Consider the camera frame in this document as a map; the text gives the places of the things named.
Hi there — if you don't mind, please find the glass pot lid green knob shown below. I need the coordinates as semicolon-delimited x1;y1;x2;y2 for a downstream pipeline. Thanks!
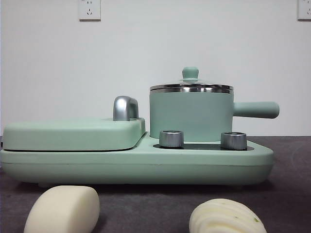
149;67;234;91

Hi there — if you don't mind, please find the ridged white steamed bun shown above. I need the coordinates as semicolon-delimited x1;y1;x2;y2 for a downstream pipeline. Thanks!
189;198;268;233

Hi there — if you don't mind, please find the smooth white steamed bun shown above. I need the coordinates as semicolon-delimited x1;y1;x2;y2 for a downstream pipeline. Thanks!
23;185;101;233

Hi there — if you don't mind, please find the silver control knob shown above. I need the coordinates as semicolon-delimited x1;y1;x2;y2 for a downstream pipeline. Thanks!
220;132;248;150
159;130;185;148

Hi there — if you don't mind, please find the green breakfast machine base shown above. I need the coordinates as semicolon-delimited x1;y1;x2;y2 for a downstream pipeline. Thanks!
0;132;275;189

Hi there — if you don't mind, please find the green griddle lid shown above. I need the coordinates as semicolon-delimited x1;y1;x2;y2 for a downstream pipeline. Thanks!
2;117;146;151

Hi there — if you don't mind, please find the green pot with handle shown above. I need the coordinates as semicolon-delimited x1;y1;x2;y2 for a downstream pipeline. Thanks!
148;87;280;143

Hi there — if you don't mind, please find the silver griddle lid handle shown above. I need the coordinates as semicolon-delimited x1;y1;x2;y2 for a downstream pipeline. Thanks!
113;96;139;121

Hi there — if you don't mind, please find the white wall socket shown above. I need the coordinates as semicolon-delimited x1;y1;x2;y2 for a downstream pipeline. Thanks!
297;0;311;21
78;0;102;21

